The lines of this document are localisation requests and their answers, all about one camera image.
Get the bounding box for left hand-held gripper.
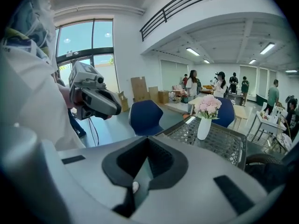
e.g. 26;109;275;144
69;61;122;120

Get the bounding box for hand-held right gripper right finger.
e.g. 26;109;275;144
132;135;269;224

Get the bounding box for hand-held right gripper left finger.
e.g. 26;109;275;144
41;135;149;224

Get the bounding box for pink flowers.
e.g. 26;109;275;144
194;94;222;120

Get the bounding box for person's left forearm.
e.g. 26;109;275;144
58;87;76;108

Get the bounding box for open cardboard box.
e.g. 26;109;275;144
117;91;130;113

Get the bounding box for flat cardboard box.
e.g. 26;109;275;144
130;76;150;102

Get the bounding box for blue chair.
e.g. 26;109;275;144
211;97;235;128
128;99;164;136

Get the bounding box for brown cardboard box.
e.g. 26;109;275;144
148;86;169;105

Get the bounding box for wicker glass-topped table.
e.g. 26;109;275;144
161;115;248;170

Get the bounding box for white printed t-shirt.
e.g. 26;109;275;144
0;0;86;150

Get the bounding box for black wicker chair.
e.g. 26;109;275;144
244;153;291;194

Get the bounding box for white cart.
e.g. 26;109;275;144
247;104;289;147

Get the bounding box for black balcony railing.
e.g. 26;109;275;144
139;0;269;42

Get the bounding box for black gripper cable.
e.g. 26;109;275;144
88;117;100;147

